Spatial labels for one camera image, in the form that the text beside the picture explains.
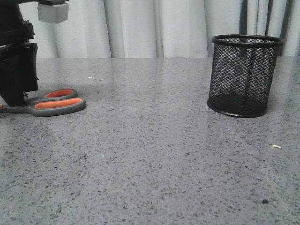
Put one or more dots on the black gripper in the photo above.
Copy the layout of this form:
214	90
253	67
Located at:
17	55

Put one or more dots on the grey and orange scissors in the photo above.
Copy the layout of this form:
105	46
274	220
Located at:
55	103

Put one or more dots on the black mesh pen bucket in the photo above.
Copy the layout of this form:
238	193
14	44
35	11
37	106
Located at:
242	72

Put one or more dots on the grey curtain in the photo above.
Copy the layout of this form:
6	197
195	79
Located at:
161	28

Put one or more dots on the grey camera box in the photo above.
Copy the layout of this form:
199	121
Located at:
52	11

